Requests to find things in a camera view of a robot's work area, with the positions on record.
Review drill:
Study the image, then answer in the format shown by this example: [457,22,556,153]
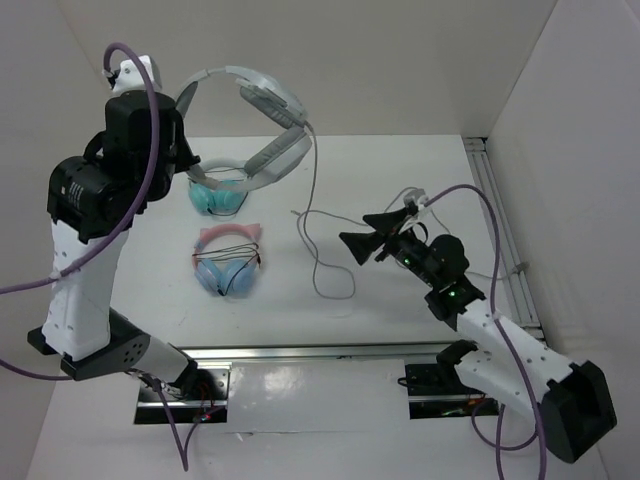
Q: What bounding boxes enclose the pink blue cat-ear headphones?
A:
[191,223,262,298]

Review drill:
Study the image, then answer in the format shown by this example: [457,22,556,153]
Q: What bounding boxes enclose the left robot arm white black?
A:
[28,91,203,399]

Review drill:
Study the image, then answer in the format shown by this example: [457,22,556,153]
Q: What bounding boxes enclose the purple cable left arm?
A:
[0,42,211,472]

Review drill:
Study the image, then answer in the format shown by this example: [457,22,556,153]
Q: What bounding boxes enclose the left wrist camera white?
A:
[103,55,163,96]

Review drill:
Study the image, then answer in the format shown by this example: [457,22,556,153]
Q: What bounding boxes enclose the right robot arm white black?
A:
[339,208,617,463]

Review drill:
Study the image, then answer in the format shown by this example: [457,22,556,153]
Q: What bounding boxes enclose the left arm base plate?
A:
[133,361,231,425]

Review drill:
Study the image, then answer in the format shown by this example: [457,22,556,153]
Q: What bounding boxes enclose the aluminium rail front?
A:
[182,341,451,362]

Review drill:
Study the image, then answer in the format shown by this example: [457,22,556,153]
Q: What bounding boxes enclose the grey white headphones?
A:
[176,66,312,193]

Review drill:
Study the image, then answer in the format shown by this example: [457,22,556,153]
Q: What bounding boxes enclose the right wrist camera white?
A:
[395,187,431,220]

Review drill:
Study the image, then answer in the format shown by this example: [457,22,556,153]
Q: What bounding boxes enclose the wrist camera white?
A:
[103,55,163,96]
[395,187,431,220]

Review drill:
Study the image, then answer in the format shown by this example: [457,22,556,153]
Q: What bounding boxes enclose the teal white cat-ear headphones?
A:
[188,158,249,217]

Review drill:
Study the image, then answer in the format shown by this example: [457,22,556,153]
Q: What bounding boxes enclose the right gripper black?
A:
[339,207,439,287]

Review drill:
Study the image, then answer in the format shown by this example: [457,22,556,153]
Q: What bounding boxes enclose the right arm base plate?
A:
[396,362,499,420]

